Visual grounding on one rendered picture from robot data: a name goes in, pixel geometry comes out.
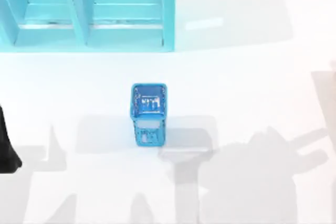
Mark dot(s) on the light blue rack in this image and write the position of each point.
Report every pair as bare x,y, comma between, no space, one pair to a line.
126,11

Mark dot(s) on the blue basket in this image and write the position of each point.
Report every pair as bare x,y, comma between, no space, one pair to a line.
148,113

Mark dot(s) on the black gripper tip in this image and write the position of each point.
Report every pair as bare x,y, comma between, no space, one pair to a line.
8,153

